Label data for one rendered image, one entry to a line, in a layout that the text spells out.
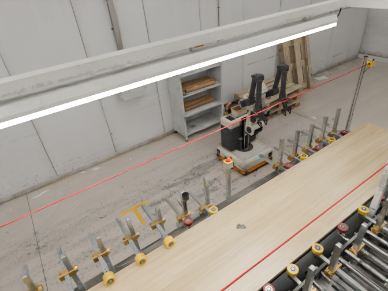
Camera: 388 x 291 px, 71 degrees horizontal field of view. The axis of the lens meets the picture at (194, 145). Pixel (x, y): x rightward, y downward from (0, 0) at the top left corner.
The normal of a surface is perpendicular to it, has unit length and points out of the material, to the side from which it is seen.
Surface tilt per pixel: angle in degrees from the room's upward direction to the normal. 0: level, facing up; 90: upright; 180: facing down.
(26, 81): 90
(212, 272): 0
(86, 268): 0
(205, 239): 0
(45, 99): 61
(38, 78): 90
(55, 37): 90
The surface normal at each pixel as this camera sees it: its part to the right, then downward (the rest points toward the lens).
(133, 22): 0.56, 0.42
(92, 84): 0.44, -0.04
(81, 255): -0.08, -0.83
